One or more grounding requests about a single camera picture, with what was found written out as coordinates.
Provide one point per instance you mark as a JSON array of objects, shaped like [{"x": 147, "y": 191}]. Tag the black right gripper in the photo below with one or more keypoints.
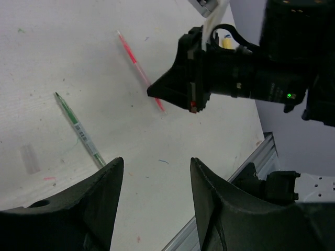
[{"x": 241, "y": 73}]

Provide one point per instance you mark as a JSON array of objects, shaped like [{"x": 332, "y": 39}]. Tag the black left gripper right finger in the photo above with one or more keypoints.
[{"x": 297, "y": 226}]

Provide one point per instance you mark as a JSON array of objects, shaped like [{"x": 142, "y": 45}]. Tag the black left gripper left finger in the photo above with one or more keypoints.
[{"x": 81, "y": 217}]

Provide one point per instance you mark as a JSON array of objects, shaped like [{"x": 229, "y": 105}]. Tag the pink highlighter pen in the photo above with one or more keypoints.
[{"x": 140, "y": 71}]

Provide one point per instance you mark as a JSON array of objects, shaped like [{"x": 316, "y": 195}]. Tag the green highlighter pen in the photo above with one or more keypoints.
[{"x": 81, "y": 132}]

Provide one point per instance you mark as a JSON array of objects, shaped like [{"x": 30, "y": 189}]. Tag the clear green pen cap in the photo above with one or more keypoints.
[{"x": 29, "y": 158}]

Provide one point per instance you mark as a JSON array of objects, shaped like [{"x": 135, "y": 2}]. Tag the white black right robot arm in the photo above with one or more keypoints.
[{"x": 293, "y": 62}]

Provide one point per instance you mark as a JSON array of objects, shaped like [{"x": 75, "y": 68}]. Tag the yellow marker with blue cap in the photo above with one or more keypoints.
[{"x": 226, "y": 42}]

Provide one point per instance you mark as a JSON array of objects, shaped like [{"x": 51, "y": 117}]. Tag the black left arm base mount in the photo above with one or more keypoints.
[{"x": 278, "y": 187}]

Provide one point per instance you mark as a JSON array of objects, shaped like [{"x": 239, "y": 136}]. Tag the aluminium table edge rail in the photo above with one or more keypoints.
[{"x": 215, "y": 225}]

